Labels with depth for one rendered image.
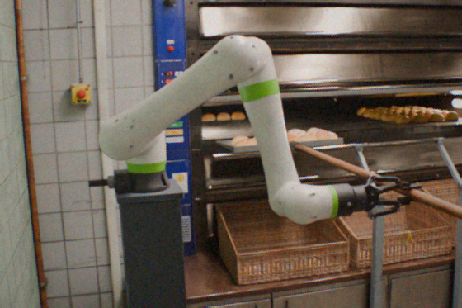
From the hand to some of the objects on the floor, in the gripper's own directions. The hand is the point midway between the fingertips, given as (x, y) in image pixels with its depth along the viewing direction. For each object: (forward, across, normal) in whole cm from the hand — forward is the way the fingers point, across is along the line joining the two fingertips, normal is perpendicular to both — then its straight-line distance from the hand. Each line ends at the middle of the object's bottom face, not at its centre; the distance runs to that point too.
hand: (409, 192), depth 157 cm
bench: (+46, +119, -108) cm, 167 cm away
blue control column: (-45, +120, -231) cm, 264 cm away
